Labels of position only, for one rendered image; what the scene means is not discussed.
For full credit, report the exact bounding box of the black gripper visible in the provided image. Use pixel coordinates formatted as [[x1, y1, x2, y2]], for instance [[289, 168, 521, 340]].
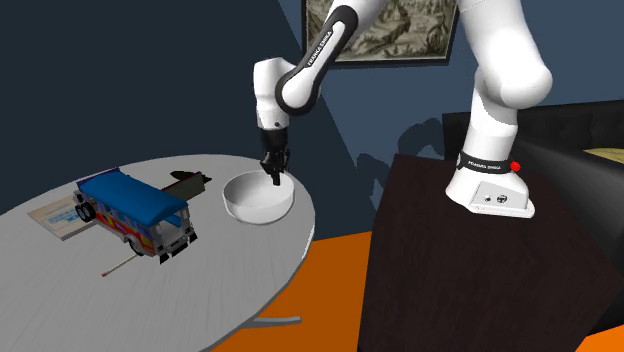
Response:
[[259, 127, 292, 188]]

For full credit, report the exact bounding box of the white bowl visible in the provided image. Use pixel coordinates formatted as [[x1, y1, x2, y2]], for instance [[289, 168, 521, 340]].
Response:
[[222, 169, 297, 226]]

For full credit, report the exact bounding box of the dark brown box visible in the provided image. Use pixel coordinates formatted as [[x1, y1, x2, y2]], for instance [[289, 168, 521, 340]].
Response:
[[160, 169, 213, 202]]

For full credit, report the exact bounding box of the grey round table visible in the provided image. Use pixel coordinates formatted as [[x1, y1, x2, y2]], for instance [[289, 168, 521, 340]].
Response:
[[0, 153, 317, 352]]

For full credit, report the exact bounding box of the blue roofed toy bus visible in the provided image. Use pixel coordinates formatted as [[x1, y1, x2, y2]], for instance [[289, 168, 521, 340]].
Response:
[[72, 167, 199, 265]]

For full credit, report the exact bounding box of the thin red tipped stick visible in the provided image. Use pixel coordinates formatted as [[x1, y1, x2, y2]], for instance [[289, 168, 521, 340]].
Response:
[[100, 254, 141, 279]]

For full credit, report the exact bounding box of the dark brown robot stand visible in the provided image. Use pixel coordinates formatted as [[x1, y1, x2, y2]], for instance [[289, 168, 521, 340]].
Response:
[[357, 153, 624, 352]]

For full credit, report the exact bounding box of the pale flat book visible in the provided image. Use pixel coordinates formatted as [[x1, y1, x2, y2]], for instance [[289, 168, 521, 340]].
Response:
[[26, 194, 94, 243]]

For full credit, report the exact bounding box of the framed wall picture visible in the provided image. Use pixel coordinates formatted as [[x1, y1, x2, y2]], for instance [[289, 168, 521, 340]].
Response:
[[301, 0, 461, 66]]

